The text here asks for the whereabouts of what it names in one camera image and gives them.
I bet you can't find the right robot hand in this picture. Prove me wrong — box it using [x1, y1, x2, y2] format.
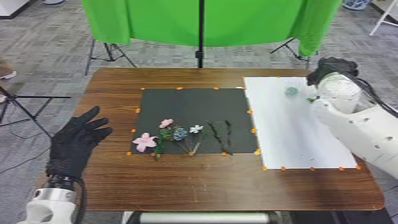
[306, 56, 362, 87]

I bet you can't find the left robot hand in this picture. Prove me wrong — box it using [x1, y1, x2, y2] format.
[45, 106, 116, 180]

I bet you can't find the large pink flower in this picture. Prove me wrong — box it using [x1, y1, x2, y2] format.
[132, 132, 161, 154]

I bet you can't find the black tripod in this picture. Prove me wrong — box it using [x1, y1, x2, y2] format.
[0, 85, 74, 138]

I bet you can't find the leafy green sprig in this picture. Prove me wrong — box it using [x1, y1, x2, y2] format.
[152, 127, 175, 161]

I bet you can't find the small pink flower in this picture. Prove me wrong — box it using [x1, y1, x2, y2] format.
[157, 118, 179, 130]

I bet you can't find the white stand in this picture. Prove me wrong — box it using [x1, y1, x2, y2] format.
[369, 0, 398, 37]

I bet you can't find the blue flower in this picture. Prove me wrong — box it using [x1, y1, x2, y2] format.
[173, 126, 196, 155]

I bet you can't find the blue and white vase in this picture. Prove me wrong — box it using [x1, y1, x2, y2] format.
[342, 0, 374, 12]

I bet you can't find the white flower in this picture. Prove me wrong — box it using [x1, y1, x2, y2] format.
[189, 124, 207, 156]

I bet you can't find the white sheet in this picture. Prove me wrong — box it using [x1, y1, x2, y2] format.
[243, 76, 363, 171]

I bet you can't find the dark mat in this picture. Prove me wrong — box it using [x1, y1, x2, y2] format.
[129, 87, 262, 156]

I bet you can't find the black backdrop stand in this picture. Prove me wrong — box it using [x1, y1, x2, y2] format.
[84, 0, 315, 76]

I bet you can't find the thin dark green sprig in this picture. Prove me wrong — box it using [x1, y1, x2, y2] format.
[223, 119, 235, 148]
[207, 120, 235, 157]

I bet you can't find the pale grey bar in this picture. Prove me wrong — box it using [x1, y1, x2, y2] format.
[138, 211, 273, 224]

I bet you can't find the black cable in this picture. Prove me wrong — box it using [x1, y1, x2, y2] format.
[347, 71, 398, 118]

